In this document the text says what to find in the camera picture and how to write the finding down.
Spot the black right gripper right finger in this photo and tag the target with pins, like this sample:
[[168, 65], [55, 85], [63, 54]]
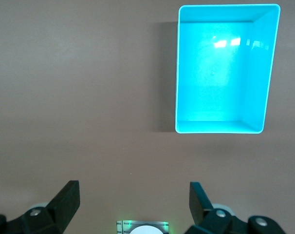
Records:
[[198, 202]]

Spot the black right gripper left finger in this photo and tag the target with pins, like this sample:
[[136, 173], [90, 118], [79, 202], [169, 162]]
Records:
[[63, 203]]

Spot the teal plastic storage bin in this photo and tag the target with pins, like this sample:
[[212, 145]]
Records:
[[218, 73]]

